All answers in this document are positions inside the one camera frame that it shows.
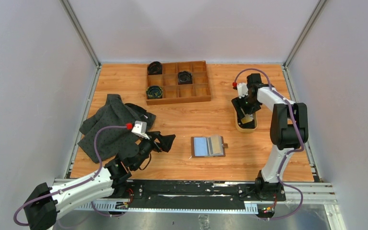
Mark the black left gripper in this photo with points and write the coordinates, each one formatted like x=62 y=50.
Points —
x=165 y=141

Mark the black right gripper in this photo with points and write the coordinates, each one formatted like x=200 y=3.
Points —
x=238 y=103

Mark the yellow oval card tray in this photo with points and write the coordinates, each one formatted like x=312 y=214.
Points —
x=247 y=128

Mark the brown leather card holder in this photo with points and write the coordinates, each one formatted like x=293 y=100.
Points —
x=205 y=147

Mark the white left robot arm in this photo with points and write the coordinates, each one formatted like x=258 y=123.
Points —
x=46 y=204

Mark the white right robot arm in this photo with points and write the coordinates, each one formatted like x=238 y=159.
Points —
x=288 y=130

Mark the wooden compartment tray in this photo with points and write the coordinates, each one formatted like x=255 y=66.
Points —
x=177 y=82

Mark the black-green coiled belt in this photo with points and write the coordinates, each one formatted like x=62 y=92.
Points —
x=154 y=92

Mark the dark grey dotted cloth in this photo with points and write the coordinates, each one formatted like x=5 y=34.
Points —
x=106 y=129

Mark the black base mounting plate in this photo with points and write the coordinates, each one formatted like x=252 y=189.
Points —
x=190 y=196

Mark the black coiled belt middle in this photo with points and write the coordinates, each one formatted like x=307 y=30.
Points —
x=185 y=77

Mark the black coiled belt top-left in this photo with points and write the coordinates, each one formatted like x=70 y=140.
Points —
x=154 y=68

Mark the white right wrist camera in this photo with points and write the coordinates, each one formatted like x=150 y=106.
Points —
x=241 y=88

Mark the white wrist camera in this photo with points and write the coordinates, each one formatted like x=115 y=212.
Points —
x=241 y=88
x=139 y=129

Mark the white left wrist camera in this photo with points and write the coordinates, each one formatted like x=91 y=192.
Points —
x=139 y=129

